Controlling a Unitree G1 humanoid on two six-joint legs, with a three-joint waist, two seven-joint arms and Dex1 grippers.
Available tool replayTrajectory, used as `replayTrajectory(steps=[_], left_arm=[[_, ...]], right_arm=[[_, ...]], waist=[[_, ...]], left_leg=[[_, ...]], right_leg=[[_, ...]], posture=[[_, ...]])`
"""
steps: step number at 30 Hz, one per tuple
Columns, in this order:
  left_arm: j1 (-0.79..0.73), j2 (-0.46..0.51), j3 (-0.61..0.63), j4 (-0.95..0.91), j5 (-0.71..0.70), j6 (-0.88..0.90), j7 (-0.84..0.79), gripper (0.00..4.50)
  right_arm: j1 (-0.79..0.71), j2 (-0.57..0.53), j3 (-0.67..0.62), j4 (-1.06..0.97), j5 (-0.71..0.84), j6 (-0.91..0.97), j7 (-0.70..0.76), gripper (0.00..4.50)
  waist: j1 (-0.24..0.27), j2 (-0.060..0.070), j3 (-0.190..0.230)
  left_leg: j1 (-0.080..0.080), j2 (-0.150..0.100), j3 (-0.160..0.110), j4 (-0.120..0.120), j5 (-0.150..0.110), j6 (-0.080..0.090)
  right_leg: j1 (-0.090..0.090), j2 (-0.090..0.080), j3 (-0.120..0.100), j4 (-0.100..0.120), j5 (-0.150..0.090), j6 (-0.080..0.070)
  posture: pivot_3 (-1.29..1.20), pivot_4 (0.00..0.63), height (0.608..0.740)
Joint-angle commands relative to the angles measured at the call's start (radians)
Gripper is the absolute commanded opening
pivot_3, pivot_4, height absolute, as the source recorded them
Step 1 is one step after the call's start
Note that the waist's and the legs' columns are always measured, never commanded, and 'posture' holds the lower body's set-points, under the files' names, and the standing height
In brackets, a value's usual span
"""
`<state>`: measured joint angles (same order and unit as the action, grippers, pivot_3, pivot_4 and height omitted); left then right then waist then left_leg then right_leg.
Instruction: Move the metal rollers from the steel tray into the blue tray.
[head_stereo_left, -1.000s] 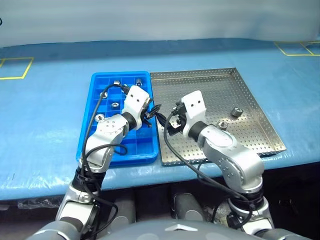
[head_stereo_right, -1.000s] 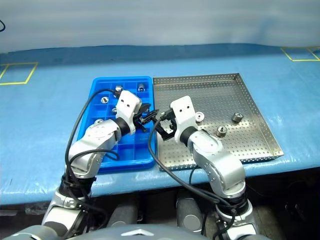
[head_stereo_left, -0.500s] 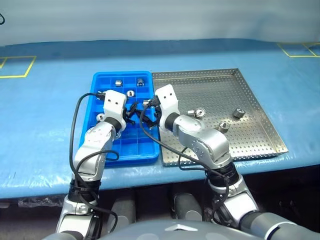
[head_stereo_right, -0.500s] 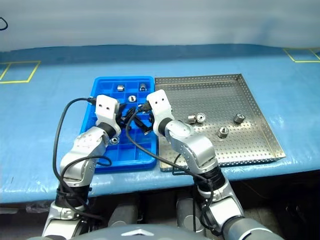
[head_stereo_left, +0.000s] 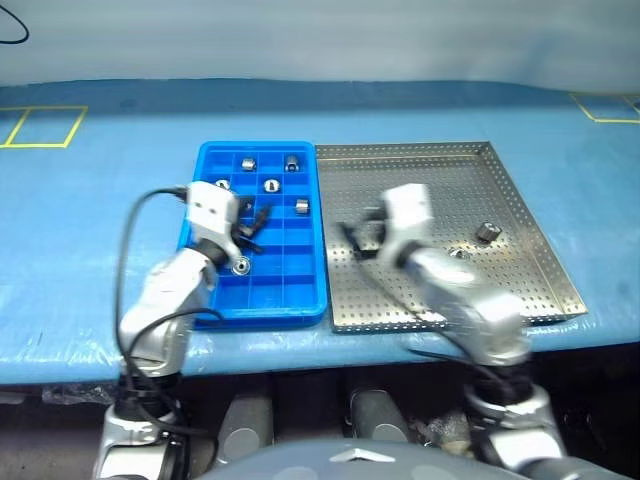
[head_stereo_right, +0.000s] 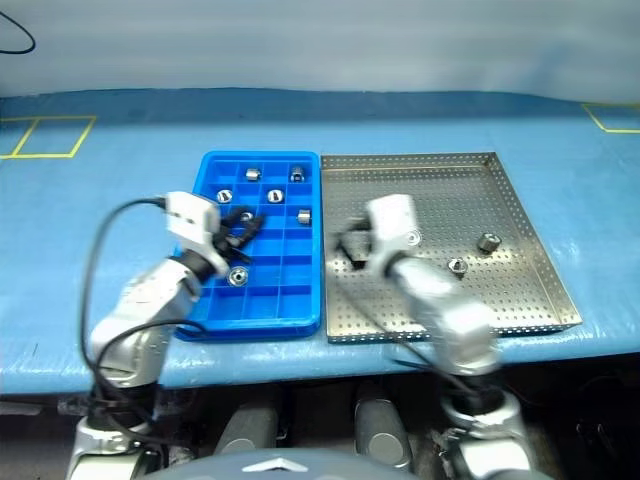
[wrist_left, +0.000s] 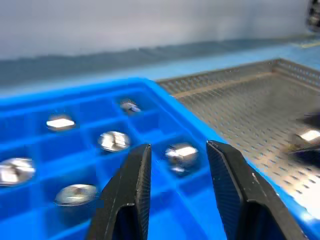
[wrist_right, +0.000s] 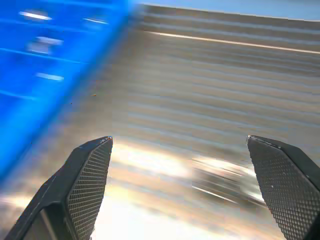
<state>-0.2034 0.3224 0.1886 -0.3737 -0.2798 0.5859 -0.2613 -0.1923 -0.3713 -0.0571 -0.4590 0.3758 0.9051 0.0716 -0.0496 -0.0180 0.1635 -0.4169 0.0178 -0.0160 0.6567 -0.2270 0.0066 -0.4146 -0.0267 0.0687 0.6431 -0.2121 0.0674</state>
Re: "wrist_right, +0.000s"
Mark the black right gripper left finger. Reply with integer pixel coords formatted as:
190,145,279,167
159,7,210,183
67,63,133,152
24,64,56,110
4,135,114,240

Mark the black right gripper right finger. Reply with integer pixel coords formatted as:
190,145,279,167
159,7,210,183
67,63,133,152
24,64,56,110
245,135,320,240

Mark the blue plastic tray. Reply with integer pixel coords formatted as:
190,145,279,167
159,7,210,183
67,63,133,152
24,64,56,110
0,0,146,181

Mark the metal roller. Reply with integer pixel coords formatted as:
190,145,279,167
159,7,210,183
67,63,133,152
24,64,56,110
192,154,267,208

